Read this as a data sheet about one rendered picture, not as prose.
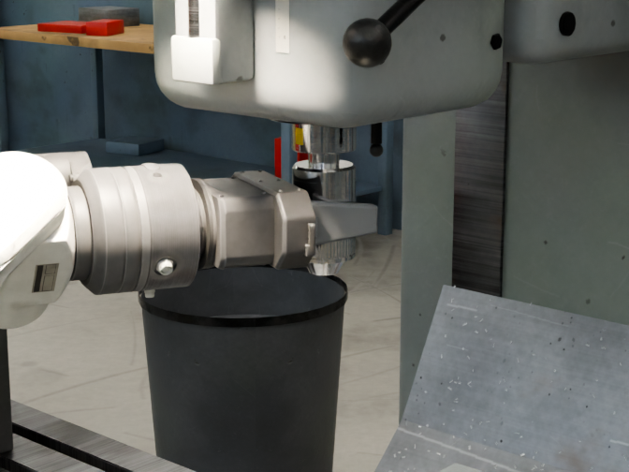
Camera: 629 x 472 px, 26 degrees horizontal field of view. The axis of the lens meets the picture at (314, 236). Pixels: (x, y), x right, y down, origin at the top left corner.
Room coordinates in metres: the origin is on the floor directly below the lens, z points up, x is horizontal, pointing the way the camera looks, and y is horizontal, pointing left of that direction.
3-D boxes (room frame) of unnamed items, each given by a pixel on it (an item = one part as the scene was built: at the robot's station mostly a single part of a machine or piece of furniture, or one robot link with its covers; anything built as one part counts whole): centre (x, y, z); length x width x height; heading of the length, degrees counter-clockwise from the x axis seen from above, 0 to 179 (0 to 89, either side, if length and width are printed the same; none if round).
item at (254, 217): (0.95, 0.08, 1.23); 0.13 x 0.12 x 0.10; 23
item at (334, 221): (0.96, -0.02, 1.23); 0.06 x 0.02 x 0.03; 113
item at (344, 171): (0.99, -0.01, 1.26); 0.05 x 0.05 x 0.01
